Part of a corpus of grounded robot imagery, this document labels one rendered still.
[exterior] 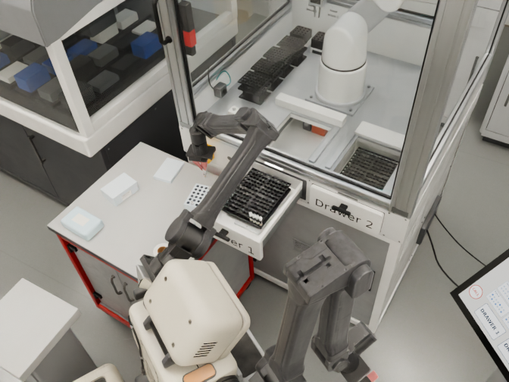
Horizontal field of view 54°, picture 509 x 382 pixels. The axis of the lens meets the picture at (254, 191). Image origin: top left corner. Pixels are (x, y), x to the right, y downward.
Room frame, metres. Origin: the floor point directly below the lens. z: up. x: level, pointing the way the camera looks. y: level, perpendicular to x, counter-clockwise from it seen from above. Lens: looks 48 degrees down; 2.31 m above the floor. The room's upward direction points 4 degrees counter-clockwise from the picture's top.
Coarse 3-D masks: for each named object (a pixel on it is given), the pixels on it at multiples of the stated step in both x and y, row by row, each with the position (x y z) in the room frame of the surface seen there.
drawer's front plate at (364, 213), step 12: (312, 192) 1.26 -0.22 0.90; (324, 192) 1.23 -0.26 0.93; (312, 204) 1.25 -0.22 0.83; (324, 204) 1.23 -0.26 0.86; (336, 204) 1.20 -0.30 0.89; (348, 204) 1.17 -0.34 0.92; (360, 204) 1.16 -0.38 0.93; (336, 216) 1.19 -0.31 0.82; (360, 216) 1.14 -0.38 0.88; (372, 216) 1.12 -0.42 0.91; (372, 228) 1.11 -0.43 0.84
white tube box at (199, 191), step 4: (196, 184) 1.43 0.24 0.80; (200, 184) 1.43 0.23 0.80; (196, 188) 1.41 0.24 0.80; (200, 188) 1.41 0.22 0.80; (204, 188) 1.41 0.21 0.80; (192, 192) 1.39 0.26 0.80; (196, 192) 1.39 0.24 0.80; (200, 192) 1.39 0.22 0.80; (204, 192) 1.40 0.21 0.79; (188, 196) 1.37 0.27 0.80; (192, 196) 1.38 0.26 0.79; (196, 196) 1.37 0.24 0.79; (200, 196) 1.36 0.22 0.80; (204, 196) 1.36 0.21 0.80; (188, 200) 1.35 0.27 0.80; (192, 200) 1.35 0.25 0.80; (196, 200) 1.34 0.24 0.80; (200, 200) 1.34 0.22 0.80; (184, 204) 1.33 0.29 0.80; (188, 204) 1.33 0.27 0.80; (196, 204) 1.33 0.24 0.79; (188, 208) 1.32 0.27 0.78; (192, 208) 1.31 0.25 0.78
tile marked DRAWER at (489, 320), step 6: (480, 306) 0.68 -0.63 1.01; (486, 306) 0.68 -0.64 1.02; (474, 312) 0.68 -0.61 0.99; (480, 312) 0.67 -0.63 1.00; (486, 312) 0.66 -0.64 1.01; (492, 312) 0.66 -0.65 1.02; (480, 318) 0.65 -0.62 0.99; (486, 318) 0.65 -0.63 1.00; (492, 318) 0.64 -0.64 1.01; (486, 324) 0.63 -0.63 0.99; (492, 324) 0.63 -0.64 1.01; (498, 324) 0.62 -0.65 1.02; (486, 330) 0.62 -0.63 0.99; (492, 330) 0.61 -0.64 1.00; (498, 330) 0.61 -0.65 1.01; (504, 330) 0.60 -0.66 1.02; (492, 336) 0.60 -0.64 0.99; (498, 336) 0.59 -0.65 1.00
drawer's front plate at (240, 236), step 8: (200, 224) 1.17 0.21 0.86; (216, 224) 1.12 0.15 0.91; (224, 224) 1.11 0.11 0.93; (232, 232) 1.08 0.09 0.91; (240, 232) 1.07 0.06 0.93; (224, 240) 1.10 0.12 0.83; (240, 240) 1.06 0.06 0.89; (248, 240) 1.04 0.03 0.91; (256, 240) 1.03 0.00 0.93; (240, 248) 1.06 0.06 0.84; (248, 248) 1.04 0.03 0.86; (256, 248) 1.02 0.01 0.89; (256, 256) 1.03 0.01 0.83
